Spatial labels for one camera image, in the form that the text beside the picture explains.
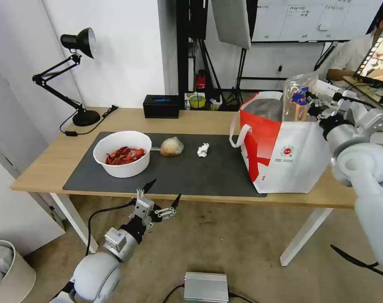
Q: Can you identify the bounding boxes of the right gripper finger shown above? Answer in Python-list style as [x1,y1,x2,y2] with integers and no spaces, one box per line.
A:
[315,98,333,116]
[306,90,319,108]

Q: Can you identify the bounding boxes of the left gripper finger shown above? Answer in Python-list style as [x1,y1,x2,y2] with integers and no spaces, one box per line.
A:
[134,178,157,207]
[153,193,182,221]

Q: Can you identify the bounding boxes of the clear plastic food package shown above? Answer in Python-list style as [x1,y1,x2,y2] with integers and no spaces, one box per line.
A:
[282,73,320,122]

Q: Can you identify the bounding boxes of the red and white takeout bag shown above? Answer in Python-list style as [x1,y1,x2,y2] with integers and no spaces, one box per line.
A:
[229,90,333,194]

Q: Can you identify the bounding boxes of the bun in plastic bag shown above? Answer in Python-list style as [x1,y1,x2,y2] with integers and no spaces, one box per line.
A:
[150,136,185,157]

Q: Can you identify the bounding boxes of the beige trash bin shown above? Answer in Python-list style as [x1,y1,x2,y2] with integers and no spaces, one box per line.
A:
[0,239,37,303]

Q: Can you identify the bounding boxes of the white power strip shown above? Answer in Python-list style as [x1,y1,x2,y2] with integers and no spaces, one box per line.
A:
[317,80,344,95]

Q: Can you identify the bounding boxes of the white round bowl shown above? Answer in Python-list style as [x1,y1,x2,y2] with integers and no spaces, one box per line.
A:
[93,131,153,178]

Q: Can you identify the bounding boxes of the red crayfish shells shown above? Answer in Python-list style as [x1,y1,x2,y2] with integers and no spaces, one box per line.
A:
[105,146,147,166]

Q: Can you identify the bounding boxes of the black desk mat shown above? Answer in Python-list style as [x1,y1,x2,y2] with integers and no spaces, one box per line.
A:
[62,131,268,198]

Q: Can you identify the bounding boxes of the person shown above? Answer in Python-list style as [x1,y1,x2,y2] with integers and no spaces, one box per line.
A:
[326,5,383,81]

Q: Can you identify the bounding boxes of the white table leg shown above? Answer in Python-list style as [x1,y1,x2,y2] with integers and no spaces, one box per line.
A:
[279,207,334,267]
[49,192,99,255]

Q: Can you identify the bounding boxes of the black light stand tripod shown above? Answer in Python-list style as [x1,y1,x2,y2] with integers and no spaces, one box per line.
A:
[222,47,253,112]

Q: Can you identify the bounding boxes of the computer monitor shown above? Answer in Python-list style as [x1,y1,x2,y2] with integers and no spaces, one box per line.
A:
[352,8,383,86]

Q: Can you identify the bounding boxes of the whiteboard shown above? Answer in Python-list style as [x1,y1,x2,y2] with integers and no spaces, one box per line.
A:
[251,0,383,43]

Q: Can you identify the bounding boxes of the silver metal power box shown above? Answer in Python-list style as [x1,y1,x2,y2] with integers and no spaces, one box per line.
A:
[183,271,229,301]

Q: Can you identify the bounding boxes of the black tissue box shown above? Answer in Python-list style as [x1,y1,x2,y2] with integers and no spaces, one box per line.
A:
[143,94,181,120]

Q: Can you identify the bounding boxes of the black desk lamp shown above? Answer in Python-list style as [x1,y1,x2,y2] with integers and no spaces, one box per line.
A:
[32,27,101,128]

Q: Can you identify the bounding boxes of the white softbox panel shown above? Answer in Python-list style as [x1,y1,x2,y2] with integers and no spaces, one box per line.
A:
[210,0,253,50]

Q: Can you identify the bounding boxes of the yellow green tape roll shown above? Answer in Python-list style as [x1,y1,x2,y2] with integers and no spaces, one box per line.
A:
[189,94,206,110]

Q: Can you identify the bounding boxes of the red bottle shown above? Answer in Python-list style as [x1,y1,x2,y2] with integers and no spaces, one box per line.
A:
[195,69,207,93]

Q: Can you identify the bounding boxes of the white cabinet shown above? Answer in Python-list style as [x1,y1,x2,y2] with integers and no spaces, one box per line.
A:
[0,53,66,257]

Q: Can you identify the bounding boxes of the black equipment rack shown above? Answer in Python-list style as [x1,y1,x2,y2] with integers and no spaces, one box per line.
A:
[175,0,208,96]

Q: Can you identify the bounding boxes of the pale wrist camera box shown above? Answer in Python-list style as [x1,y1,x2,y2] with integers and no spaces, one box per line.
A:
[135,197,155,226]

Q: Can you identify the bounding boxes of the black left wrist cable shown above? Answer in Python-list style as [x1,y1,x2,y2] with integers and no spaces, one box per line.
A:
[85,202,137,255]

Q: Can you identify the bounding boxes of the black power box cable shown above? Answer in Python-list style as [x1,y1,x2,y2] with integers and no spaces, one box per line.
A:
[227,291,253,303]
[162,284,186,303]

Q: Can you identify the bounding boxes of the black lamp cord with switch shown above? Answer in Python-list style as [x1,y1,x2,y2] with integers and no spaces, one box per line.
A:
[59,105,119,138]

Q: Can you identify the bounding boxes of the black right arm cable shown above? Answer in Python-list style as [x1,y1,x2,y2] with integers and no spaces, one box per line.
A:
[330,244,383,282]

